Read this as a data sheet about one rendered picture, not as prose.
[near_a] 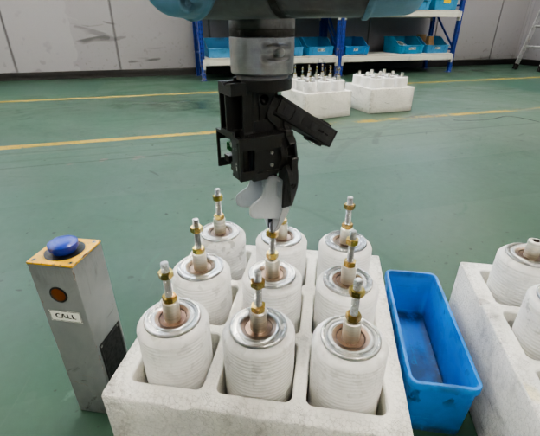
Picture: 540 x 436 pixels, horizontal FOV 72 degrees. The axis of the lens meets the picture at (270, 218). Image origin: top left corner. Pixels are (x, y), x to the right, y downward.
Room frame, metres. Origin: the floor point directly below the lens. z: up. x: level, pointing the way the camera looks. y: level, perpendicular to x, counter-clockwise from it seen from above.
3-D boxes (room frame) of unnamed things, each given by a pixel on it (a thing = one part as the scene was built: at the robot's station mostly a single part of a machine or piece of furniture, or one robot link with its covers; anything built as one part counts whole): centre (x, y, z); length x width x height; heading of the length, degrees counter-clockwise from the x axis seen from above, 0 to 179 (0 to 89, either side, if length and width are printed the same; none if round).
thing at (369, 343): (0.34, -0.10, 0.25); 0.08 x 0.08 x 0.01
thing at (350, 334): (0.34, -0.10, 0.26); 0.02 x 0.02 x 0.03
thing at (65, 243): (0.45, 0.29, 0.32); 0.04 x 0.04 x 0.02
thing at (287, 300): (0.48, 0.00, 0.16); 0.10 x 0.10 x 0.18
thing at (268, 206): (0.45, 0.00, 0.38); 0.06 x 0.03 x 0.09; 120
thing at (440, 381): (0.52, -0.29, 0.06); 0.30 x 0.11 x 0.12; 172
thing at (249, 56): (0.47, 0.01, 0.57); 0.08 x 0.08 x 0.05
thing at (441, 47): (5.99, -2.32, 0.36); 0.50 x 0.38 x 0.21; 17
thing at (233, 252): (0.61, 0.10, 0.16); 0.10 x 0.10 x 0.18
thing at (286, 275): (0.48, 0.00, 0.25); 0.08 x 0.08 x 0.01
